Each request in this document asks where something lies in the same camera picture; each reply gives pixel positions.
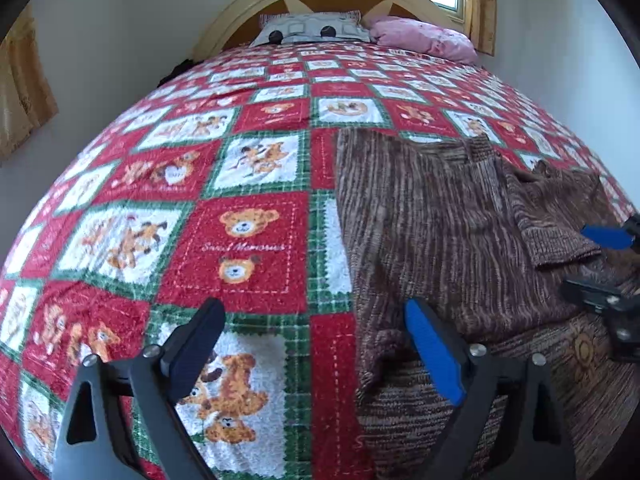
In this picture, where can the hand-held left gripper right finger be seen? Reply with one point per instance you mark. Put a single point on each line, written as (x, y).
(435, 355)

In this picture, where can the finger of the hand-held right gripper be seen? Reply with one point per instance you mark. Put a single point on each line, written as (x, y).
(595, 292)
(605, 236)

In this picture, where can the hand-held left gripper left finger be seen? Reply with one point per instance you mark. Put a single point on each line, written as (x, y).
(195, 355)

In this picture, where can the brown knit sweater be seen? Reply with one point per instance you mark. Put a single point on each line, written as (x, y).
(440, 220)

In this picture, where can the red bear printed blanket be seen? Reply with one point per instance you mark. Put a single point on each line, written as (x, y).
(240, 270)

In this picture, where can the pink pillow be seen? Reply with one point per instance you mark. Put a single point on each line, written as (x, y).
(425, 35)

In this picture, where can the dark cloth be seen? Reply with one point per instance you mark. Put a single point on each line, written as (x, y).
(172, 72)

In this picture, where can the cream wooden headboard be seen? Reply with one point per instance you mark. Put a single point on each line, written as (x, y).
(235, 15)

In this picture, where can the grey patterned pillow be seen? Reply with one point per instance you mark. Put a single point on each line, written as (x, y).
(310, 27)

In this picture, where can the yellow wall curtain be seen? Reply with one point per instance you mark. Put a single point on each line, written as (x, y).
(22, 90)

